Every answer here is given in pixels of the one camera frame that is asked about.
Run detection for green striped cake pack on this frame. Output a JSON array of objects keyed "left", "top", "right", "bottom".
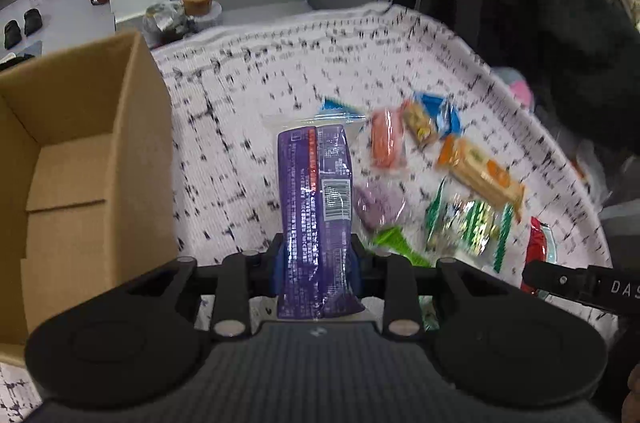
[{"left": 424, "top": 178, "right": 515, "bottom": 273}]

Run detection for brown cardboard box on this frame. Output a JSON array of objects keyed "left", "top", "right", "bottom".
[{"left": 1, "top": 31, "right": 178, "bottom": 365}]

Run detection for purple wafer snack pack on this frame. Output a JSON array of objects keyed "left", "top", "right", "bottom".
[{"left": 276, "top": 120, "right": 363, "bottom": 320}]

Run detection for pink grey plush toy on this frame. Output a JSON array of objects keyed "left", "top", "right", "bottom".
[{"left": 492, "top": 66, "right": 535, "bottom": 112}]

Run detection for glass jar cork lid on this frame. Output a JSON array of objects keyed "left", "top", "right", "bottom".
[{"left": 181, "top": 0, "right": 222, "bottom": 31}]

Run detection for pink orange snack bar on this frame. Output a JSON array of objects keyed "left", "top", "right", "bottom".
[{"left": 371, "top": 108, "right": 406, "bottom": 169}]

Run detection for black slipper right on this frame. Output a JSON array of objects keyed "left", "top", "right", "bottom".
[{"left": 24, "top": 8, "right": 43, "bottom": 36}]

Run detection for black fleece garment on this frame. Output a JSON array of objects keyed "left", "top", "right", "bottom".
[{"left": 395, "top": 0, "right": 639, "bottom": 152}]

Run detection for brown biscuit packet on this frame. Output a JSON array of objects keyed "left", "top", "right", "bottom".
[{"left": 401, "top": 99, "right": 438, "bottom": 150}]

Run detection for orange cracker pack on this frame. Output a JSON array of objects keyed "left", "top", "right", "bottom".
[{"left": 437, "top": 135, "right": 525, "bottom": 223}]

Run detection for black slipper left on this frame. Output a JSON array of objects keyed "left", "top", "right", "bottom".
[{"left": 3, "top": 20, "right": 22, "bottom": 50}]

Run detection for white black patterned bedspread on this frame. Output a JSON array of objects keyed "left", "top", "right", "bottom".
[{"left": 24, "top": 5, "right": 610, "bottom": 422}]

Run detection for purple round snack pack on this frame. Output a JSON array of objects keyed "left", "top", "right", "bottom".
[{"left": 354, "top": 180, "right": 408, "bottom": 232}]

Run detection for red snack packet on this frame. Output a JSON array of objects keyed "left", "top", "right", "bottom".
[{"left": 525, "top": 217, "right": 558, "bottom": 265}]

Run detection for green candy packet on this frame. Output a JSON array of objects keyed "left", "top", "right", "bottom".
[{"left": 371, "top": 226, "right": 432, "bottom": 268}]

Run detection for blue snack packet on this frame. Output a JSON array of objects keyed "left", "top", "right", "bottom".
[{"left": 413, "top": 91, "right": 462, "bottom": 139}]

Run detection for black slipper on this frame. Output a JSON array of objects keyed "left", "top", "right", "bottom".
[
  {"left": 3, "top": 20, "right": 22, "bottom": 50},
  {"left": 24, "top": 8, "right": 43, "bottom": 36}
]

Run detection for small blue green packet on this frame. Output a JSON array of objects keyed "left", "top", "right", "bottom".
[{"left": 318, "top": 98, "right": 367, "bottom": 120}]

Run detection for silver wrapped bundle floor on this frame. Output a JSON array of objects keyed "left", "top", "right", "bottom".
[{"left": 141, "top": 0, "right": 192, "bottom": 47}]

